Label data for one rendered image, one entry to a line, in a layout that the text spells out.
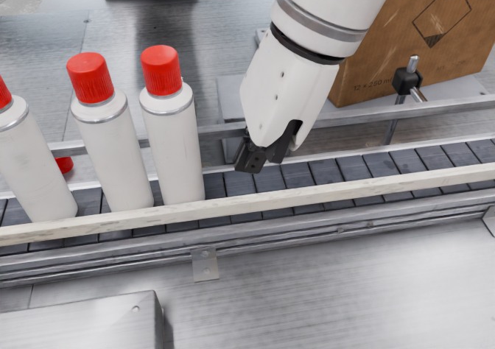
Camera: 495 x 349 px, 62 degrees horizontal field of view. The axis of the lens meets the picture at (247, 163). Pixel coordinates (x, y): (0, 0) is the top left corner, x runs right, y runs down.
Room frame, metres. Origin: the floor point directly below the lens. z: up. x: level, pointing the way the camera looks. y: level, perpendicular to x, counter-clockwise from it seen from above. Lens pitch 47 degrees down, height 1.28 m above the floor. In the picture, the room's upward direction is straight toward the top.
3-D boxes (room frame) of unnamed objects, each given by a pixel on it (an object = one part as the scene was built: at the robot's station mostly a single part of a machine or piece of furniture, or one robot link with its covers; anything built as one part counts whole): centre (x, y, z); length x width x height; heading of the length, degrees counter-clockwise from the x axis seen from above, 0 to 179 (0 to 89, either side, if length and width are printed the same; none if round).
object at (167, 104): (0.32, 0.08, 0.98); 0.05 x 0.05 x 0.20
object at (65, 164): (0.42, 0.28, 0.85); 0.03 x 0.03 x 0.03
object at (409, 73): (0.44, -0.22, 0.91); 0.07 x 0.03 x 0.16; 10
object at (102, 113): (0.31, 0.14, 0.98); 0.05 x 0.05 x 0.20
